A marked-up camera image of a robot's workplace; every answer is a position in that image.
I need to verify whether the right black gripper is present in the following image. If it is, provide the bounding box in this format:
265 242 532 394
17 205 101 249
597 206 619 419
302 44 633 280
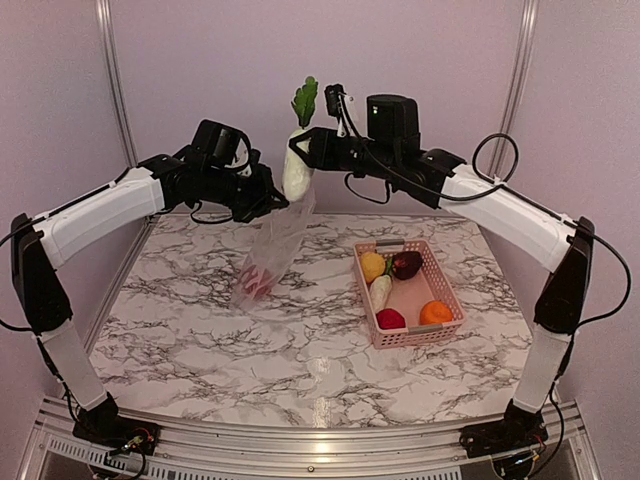
289 126 398 181

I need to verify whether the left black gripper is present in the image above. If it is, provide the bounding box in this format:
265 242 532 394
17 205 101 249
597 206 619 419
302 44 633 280
202 162 289 223

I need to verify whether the white radish with leaves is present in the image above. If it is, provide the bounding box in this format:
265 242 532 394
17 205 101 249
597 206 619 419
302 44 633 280
282 76 318 203

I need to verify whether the clear zip top bag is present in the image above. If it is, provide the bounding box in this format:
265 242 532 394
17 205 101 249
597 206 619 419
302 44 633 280
230 189 315 311

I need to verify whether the red apple toy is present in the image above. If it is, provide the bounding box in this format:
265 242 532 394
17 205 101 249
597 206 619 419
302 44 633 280
239 265 274 298

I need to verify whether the dark red fuzzy fruit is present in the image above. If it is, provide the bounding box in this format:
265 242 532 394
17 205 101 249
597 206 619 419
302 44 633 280
376 308 406 330

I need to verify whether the pink perforated plastic basket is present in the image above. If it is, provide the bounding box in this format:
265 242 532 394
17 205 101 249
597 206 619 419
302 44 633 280
353 239 465 349

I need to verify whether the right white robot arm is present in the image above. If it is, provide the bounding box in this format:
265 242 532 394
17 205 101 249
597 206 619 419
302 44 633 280
283 127 594 448

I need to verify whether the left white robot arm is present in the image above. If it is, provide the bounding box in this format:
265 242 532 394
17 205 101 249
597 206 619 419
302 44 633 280
9 150 289 445

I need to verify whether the yellow lemon toy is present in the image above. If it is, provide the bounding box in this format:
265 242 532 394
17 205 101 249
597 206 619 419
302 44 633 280
360 251 386 284

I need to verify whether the white radish upper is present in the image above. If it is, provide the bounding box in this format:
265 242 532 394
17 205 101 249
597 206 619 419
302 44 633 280
369 274 392 314

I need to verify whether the dark maroon eggplant toy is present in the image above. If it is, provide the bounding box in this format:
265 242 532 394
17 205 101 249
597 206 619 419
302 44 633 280
391 251 423 280

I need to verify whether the orange tangerine toy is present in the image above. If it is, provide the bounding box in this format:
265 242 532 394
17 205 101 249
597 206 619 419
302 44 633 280
419 300 454 326

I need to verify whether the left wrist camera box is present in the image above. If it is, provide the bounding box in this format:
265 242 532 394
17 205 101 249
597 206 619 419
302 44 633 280
187 119 260 176

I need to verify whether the left aluminium frame post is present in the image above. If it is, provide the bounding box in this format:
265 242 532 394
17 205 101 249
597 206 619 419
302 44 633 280
95 0 138 167

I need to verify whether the aluminium frame post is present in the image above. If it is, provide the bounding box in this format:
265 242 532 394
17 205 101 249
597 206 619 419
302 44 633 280
95 0 138 167
487 0 540 174

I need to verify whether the right aluminium frame post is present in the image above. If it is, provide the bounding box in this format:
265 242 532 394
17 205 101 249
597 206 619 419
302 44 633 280
487 0 540 174

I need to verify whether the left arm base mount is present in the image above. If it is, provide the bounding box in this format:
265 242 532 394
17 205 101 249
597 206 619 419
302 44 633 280
73 394 160 455

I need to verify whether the front aluminium rail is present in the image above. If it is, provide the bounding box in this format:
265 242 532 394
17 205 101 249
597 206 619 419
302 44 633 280
29 394 596 480

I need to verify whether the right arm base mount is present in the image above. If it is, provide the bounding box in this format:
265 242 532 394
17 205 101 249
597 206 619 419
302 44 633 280
459 400 548 458

